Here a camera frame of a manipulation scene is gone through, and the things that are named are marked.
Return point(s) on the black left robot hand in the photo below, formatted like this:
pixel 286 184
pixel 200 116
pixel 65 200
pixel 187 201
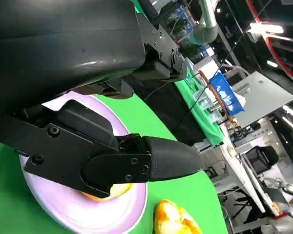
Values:
pixel 63 48

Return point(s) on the orange and white bread roll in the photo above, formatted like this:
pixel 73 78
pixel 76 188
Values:
pixel 173 219
pixel 122 189

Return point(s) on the black backdrop cloth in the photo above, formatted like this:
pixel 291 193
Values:
pixel 171 112

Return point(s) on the green cloth on workshop table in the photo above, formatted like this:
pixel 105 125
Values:
pixel 205 119

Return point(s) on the lilac plate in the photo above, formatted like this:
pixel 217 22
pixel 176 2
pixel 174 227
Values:
pixel 75 209

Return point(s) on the blue sign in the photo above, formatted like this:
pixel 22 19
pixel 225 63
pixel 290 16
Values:
pixel 225 92

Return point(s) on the white workshop desk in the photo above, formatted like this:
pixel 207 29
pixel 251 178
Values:
pixel 230 148

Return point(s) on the grey panel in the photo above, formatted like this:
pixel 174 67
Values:
pixel 263 97

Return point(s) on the red hoop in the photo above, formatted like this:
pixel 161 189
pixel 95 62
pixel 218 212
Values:
pixel 273 48

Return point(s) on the black office chair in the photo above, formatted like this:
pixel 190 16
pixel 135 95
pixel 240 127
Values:
pixel 261 158

